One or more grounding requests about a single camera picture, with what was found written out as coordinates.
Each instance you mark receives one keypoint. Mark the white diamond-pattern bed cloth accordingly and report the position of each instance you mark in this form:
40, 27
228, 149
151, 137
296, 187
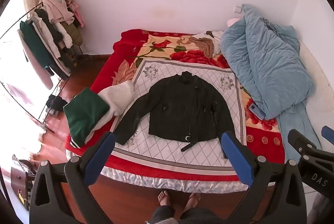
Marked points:
208, 158

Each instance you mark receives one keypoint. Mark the white fleece garment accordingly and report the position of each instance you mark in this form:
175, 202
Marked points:
117, 96

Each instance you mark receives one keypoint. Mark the red floral blanket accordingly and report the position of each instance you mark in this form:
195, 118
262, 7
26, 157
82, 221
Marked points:
161, 43

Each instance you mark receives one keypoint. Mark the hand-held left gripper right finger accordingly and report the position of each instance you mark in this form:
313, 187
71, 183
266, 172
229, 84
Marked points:
236, 156

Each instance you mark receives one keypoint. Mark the light blue duvet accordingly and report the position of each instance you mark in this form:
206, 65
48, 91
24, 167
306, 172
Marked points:
268, 64

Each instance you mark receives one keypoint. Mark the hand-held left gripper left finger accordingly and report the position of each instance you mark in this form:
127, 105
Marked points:
100, 156

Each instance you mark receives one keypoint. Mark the cream bed sheet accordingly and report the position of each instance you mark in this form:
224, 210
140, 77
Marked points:
321, 77

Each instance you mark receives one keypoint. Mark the person's grey trousers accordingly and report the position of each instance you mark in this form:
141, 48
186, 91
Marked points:
188, 217

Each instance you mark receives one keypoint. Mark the green and white jacket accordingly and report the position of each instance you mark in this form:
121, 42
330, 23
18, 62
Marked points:
83, 114

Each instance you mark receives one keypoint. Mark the tan knitted cloth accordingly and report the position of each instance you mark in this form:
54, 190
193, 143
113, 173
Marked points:
206, 46

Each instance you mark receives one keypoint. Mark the pink pillow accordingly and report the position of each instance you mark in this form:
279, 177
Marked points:
232, 22

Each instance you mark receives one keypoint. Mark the hanging white coat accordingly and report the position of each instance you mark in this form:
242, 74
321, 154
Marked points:
48, 36

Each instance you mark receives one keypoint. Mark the hanging olive coat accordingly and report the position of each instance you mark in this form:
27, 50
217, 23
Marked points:
74, 33

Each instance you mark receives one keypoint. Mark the brown leather bag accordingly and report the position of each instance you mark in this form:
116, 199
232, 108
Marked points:
19, 182

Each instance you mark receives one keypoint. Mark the metal clothes rack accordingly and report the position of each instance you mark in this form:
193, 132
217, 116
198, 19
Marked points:
15, 24

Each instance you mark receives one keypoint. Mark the black shoes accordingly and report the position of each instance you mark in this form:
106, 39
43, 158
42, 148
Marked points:
54, 103

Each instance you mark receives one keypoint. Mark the person's right foot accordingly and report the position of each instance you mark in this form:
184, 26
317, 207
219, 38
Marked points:
192, 201

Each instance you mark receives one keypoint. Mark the blue phone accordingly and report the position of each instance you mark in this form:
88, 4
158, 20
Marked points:
256, 111

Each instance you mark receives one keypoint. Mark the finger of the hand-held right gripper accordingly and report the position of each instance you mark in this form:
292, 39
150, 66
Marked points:
300, 141
328, 132

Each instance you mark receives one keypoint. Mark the pink clothes pile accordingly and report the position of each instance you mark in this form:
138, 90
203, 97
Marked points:
56, 4

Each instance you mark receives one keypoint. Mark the white wall socket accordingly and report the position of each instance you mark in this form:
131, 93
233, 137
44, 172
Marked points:
238, 9

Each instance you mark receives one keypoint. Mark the person's foot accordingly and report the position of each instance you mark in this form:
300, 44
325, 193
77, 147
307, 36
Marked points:
192, 201
163, 198

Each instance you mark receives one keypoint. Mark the white crumpled garment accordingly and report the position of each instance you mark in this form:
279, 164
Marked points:
217, 42

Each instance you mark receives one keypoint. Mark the hanging dark green garment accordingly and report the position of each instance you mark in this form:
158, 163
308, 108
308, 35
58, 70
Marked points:
34, 41

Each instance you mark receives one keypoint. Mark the black leather jacket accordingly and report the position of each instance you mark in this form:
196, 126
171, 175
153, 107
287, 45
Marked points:
180, 109

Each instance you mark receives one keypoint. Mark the person's left foot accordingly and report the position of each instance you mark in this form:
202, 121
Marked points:
163, 198

